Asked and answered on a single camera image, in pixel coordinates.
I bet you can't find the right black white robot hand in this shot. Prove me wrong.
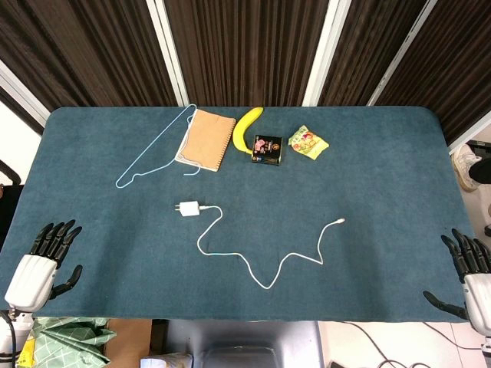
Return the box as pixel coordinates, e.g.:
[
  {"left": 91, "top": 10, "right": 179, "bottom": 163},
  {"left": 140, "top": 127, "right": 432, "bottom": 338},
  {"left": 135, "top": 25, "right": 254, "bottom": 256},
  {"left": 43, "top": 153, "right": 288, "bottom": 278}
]
[{"left": 423, "top": 228, "right": 491, "bottom": 323}]

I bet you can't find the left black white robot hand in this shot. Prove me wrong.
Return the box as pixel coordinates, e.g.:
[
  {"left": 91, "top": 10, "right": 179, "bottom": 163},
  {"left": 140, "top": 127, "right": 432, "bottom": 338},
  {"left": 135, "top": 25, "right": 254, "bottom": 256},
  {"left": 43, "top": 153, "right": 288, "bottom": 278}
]
[{"left": 4, "top": 219, "right": 84, "bottom": 312}]

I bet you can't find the white plastic block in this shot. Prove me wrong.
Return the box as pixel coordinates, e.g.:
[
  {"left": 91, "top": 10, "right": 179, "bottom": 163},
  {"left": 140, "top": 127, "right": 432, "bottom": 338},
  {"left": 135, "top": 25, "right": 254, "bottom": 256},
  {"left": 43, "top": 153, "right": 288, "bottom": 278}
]
[{"left": 172, "top": 200, "right": 201, "bottom": 218}]

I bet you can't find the white charger with cable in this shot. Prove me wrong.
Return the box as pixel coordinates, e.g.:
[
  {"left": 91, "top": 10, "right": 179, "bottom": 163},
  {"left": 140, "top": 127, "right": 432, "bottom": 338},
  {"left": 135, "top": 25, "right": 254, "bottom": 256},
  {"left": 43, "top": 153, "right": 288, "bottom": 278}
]
[{"left": 196, "top": 205, "right": 346, "bottom": 291}]

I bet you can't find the green patterned bag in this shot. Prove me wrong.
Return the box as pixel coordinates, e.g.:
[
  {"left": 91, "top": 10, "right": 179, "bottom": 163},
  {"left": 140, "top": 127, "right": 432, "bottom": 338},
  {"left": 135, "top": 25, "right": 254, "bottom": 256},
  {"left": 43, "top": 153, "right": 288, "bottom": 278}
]
[{"left": 22, "top": 316, "right": 117, "bottom": 368}]

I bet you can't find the yellow printed packet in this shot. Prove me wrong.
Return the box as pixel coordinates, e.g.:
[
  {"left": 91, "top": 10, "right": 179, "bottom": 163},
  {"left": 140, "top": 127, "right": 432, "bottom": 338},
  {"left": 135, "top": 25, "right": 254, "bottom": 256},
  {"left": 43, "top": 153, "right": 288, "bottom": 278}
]
[{"left": 17, "top": 337, "right": 38, "bottom": 368}]

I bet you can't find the black trouser leg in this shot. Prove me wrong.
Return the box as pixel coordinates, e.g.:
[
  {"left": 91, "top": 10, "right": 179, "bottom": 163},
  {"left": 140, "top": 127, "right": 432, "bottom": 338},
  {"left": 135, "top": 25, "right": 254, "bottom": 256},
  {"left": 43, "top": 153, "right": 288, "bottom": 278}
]
[{"left": 468, "top": 155, "right": 491, "bottom": 186}]

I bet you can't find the beige sneaker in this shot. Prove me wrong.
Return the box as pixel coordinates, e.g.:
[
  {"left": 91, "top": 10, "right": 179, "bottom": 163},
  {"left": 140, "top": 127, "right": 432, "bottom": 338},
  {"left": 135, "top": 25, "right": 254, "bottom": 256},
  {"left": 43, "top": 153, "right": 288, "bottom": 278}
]
[{"left": 451, "top": 143, "right": 483, "bottom": 192}]

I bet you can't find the blue table cloth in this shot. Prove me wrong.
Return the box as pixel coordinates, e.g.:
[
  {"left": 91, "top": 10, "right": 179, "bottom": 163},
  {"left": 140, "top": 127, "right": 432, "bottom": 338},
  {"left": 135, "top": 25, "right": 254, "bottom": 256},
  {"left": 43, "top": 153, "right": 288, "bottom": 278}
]
[{"left": 0, "top": 106, "right": 491, "bottom": 322}]

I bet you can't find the white blue packet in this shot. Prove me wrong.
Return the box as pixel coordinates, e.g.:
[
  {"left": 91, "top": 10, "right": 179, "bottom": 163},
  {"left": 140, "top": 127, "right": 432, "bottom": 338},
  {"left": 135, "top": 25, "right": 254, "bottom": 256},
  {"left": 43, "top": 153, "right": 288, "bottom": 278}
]
[{"left": 140, "top": 354, "right": 193, "bottom": 368}]

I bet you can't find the grey chair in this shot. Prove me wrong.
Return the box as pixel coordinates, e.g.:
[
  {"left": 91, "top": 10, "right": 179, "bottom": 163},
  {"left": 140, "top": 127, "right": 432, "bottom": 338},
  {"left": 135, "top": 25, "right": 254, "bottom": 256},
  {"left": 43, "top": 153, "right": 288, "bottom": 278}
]
[{"left": 151, "top": 320, "right": 327, "bottom": 368}]

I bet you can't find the brown spiral notebook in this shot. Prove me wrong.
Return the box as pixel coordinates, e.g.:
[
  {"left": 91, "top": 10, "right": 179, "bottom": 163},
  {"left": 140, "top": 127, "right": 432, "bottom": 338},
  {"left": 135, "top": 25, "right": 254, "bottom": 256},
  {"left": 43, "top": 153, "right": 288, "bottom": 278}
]
[{"left": 174, "top": 109, "right": 237, "bottom": 173}]

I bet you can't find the yellow green snack packet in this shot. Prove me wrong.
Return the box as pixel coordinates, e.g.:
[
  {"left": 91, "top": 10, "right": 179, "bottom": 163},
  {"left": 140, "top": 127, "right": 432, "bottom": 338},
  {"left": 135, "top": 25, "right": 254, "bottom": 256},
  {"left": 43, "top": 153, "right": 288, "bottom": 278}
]
[{"left": 288, "top": 123, "right": 330, "bottom": 161}]

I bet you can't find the black printed box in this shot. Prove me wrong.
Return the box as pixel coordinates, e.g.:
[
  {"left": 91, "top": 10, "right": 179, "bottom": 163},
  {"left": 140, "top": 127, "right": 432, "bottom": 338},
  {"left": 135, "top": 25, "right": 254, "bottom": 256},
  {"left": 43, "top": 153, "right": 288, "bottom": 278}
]
[{"left": 251, "top": 134, "right": 284, "bottom": 166}]

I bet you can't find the yellow banana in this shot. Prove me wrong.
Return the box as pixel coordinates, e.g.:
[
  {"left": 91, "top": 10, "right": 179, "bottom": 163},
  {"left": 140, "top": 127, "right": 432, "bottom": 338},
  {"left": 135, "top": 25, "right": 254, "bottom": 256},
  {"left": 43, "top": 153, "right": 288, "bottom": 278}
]
[{"left": 232, "top": 107, "right": 265, "bottom": 156}]

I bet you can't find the black floor cable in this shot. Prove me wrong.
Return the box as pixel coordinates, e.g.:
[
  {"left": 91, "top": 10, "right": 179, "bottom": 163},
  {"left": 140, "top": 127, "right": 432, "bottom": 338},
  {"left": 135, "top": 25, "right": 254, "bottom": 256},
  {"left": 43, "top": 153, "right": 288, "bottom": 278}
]
[{"left": 343, "top": 320, "right": 491, "bottom": 368}]

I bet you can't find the white partition frame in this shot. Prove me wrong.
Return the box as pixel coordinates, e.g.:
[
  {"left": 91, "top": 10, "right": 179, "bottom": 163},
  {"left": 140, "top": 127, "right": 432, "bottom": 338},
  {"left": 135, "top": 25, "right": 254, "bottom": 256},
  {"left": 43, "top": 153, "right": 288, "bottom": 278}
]
[
  {"left": 447, "top": 111, "right": 491, "bottom": 155},
  {"left": 302, "top": 0, "right": 351, "bottom": 107},
  {"left": 367, "top": 0, "right": 439, "bottom": 107},
  {"left": 0, "top": 61, "right": 51, "bottom": 135},
  {"left": 145, "top": 0, "right": 189, "bottom": 107}
]

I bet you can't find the light blue wire hanger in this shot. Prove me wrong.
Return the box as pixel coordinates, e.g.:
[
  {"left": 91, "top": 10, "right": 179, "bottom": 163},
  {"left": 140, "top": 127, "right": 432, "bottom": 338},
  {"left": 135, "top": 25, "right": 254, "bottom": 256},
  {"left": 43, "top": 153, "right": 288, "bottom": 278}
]
[{"left": 115, "top": 103, "right": 203, "bottom": 189}]

